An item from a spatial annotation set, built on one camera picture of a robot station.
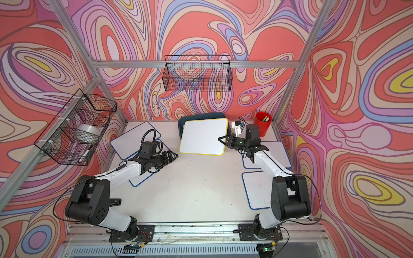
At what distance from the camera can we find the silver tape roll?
0.70 meters

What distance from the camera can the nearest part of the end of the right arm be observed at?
2.20ft

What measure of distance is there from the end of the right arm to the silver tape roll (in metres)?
0.61

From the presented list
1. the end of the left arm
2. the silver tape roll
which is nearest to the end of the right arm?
the end of the left arm

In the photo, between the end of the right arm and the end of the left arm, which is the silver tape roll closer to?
the end of the left arm
